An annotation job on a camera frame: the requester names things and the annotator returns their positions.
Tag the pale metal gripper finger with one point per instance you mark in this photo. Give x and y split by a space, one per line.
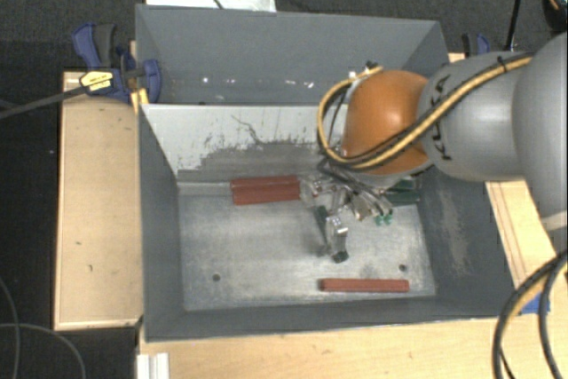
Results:
323 226
339 237

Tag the pale wood board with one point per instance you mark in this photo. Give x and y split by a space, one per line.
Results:
97 208

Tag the dark green flat block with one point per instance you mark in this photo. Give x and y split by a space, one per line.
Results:
406 194

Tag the grey metal bin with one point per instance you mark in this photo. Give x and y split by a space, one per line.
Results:
266 244

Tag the red-brown flat block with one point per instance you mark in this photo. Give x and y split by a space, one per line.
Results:
364 285
266 195
264 181

